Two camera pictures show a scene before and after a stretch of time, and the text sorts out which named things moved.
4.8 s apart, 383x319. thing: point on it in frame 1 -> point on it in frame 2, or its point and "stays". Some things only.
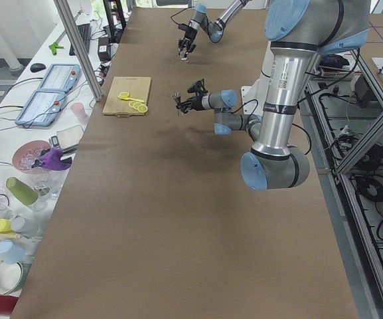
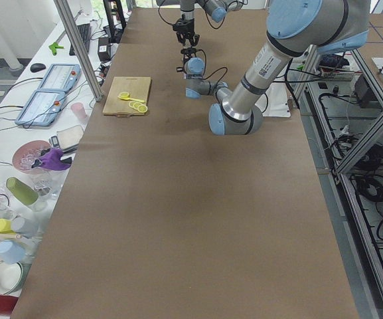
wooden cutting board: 138,88 stays
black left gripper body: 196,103 -> 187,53
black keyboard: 85,32 stays
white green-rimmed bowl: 3,277 stays
